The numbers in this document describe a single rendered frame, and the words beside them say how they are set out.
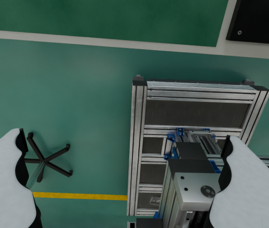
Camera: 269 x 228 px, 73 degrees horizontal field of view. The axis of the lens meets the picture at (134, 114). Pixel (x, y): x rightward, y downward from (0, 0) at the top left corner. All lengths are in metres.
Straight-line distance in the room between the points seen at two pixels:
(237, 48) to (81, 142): 1.36
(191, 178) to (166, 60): 0.93
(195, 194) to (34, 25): 0.57
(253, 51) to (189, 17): 0.20
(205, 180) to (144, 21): 0.43
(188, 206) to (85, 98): 1.11
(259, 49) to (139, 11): 0.34
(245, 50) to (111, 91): 0.97
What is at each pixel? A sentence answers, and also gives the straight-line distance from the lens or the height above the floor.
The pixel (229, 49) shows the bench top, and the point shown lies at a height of 0.75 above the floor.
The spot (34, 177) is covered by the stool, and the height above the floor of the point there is 0.24.
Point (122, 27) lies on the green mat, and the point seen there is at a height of 0.75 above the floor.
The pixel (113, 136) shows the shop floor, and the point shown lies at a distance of 1.55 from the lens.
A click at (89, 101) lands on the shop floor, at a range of 1.42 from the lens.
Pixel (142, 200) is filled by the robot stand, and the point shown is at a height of 0.21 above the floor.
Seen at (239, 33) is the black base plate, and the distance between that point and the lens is 0.56.
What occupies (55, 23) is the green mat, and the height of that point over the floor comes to 0.75.
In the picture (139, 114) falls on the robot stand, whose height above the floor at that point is 0.23.
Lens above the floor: 1.26
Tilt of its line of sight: 61 degrees down
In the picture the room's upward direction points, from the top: 178 degrees clockwise
